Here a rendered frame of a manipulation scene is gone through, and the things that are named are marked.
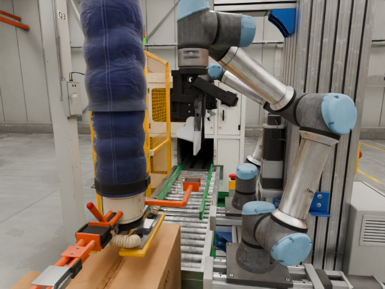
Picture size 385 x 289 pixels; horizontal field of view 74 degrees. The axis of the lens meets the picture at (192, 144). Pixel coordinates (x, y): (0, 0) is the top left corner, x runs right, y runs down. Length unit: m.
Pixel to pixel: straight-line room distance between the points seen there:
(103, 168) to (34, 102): 11.99
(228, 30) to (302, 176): 0.47
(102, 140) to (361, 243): 1.08
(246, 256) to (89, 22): 1.00
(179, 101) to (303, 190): 0.46
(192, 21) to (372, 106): 11.11
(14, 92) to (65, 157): 11.09
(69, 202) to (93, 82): 1.84
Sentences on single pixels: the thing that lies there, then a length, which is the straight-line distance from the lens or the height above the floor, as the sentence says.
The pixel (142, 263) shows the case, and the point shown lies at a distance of 1.23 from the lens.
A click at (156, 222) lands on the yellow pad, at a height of 1.08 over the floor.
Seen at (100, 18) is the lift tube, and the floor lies 1.91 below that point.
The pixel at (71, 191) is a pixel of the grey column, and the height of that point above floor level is 0.78.
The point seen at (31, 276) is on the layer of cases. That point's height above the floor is 0.54.
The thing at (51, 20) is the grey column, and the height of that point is 2.25.
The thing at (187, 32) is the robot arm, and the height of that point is 1.80.
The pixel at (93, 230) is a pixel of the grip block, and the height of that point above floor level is 1.20.
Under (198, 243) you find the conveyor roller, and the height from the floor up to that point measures 0.54.
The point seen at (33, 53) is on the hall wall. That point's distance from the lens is 12.96.
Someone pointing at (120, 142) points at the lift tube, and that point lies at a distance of 1.00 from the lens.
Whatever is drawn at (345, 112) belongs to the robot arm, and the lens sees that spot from 0.84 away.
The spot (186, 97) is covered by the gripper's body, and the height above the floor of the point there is 1.65.
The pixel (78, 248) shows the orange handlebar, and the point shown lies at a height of 1.20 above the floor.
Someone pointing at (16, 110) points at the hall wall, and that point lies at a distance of 13.57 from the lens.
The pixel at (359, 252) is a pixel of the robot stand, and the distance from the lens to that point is 1.27.
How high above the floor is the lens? 1.66
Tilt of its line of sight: 11 degrees down
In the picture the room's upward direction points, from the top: straight up
